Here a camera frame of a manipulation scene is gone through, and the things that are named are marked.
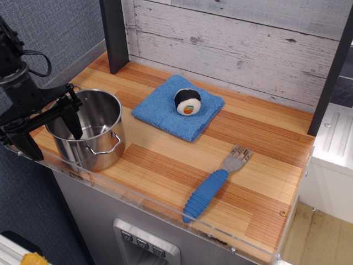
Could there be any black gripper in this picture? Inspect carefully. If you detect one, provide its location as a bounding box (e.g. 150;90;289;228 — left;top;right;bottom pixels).
1;65;83;161

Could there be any blue cloth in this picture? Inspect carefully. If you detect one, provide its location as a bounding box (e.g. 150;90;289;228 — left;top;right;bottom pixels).
132;75;224;142

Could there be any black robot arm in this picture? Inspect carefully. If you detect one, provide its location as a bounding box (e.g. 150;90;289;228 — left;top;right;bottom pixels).
1;19;83;161

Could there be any stainless steel pot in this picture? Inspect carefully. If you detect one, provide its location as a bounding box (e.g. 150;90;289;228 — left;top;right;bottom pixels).
46;89;125;172

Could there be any grey metal cabinet front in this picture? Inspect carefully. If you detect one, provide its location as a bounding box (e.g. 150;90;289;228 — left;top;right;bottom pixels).
51;169;240;265

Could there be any clear acrylic table guard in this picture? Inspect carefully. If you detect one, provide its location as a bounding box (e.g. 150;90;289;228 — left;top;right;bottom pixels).
3;131;315;265

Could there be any silver control panel with buttons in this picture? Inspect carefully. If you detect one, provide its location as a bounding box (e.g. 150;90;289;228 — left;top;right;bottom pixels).
113;218;181;264

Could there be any yellow object at corner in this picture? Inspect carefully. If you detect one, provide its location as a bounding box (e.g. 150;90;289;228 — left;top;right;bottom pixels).
20;252;49;265

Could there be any plush sushi roll toy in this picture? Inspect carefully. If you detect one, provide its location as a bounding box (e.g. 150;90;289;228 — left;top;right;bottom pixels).
174;88;201;116

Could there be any white side counter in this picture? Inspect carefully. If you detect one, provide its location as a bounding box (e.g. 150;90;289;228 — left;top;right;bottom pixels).
299;103;352;223

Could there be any dark left vertical post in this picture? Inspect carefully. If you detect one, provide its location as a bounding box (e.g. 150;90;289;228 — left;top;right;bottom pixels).
99;0;130;74

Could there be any dark vertical post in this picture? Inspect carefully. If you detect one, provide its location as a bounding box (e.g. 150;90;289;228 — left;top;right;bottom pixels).
307;7;352;136
99;0;130;74

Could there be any blue handled metal fork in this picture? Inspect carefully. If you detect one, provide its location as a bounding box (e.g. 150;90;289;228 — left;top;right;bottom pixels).
183;144;252;223

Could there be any dark right vertical post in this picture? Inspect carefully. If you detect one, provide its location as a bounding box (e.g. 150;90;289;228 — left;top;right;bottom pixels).
307;7;352;136

